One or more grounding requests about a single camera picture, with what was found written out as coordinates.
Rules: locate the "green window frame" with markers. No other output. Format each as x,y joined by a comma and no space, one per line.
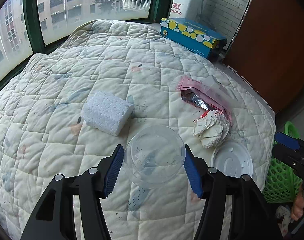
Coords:
40,26

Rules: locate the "white quilted mattress pad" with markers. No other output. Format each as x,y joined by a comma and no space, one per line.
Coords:
109,80

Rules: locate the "person's right hand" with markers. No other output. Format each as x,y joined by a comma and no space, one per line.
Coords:
297,210

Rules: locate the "brown wooden panel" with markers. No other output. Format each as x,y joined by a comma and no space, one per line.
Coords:
269,50

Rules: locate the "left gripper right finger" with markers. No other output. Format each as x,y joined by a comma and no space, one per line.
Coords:
194,168

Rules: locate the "clear plastic cup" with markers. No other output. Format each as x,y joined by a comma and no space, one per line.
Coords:
154,156

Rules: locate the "white paper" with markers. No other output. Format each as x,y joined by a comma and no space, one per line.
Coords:
211,128

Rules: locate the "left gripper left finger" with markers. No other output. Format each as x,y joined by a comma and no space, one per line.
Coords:
111,168

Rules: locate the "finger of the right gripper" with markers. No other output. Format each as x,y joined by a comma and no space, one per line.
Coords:
287,141

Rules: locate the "blue yellow tissue box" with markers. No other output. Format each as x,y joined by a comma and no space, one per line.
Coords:
193,36

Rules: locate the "white plastic cup lid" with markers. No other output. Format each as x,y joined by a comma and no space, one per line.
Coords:
232,159

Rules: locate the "green plastic mesh trash basket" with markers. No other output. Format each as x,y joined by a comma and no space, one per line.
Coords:
281,185

